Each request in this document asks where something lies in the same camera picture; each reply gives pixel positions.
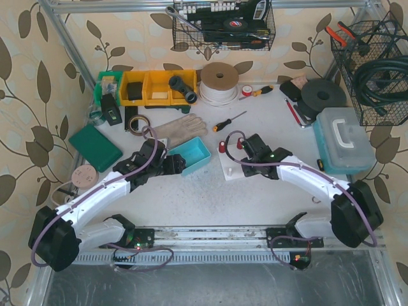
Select beige work glove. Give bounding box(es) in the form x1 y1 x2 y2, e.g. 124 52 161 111
154 113 208 149

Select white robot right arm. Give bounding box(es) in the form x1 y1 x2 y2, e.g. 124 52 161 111
241 134 384 248

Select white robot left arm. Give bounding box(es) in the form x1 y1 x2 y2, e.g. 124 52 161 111
28 138 186 272

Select teal spring tray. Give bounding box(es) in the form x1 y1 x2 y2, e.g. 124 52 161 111
169 136 211 176

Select black yellow precision screwdriver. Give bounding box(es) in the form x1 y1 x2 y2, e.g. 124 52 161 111
316 159 324 172

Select brown tape roll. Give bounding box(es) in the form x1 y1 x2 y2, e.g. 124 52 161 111
127 115 150 136

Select brass padlock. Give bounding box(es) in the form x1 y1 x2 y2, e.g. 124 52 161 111
312 197 321 204

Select orange black small screwdriver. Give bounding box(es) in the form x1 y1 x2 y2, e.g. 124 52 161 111
212 111 247 132

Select dark steel hex key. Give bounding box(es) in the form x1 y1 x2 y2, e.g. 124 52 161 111
293 105 314 126

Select teal plastic toolbox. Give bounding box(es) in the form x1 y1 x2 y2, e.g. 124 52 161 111
312 107 375 175

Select black green device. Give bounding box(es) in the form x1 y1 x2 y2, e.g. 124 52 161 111
100 94 122 126

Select yellow storage bins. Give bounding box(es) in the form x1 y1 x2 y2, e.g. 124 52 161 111
119 69 198 107

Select black pipe fitting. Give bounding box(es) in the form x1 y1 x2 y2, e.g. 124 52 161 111
168 75 198 105

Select green notebook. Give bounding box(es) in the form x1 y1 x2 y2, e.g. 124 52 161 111
69 124 123 173

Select black box in bin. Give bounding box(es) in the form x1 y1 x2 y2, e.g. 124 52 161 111
126 82 143 101

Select red tape roll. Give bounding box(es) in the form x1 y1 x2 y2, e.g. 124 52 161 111
242 85 252 96

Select black rectangular case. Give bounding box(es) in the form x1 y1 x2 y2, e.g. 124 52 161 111
279 80 302 102

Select glass jar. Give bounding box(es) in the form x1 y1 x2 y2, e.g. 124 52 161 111
88 105 105 126

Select green storage bin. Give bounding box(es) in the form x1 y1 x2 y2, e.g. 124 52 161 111
94 71 123 106

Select white peg base plate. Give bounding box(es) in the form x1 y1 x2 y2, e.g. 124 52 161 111
218 142 247 181

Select red handled hex key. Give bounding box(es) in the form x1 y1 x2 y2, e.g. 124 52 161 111
284 98 312 129

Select yellow black handle screwdriver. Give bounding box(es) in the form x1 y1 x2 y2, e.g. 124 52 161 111
238 85 273 101

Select white cable spool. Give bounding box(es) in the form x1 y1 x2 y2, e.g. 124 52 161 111
199 62 240 107

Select wire basket with tools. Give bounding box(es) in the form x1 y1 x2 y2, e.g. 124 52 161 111
165 1 275 54

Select wire basket with hoses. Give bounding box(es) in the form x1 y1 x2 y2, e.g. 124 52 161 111
330 19 407 126

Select orange handled pliers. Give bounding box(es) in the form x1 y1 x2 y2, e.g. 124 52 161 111
324 21 356 48

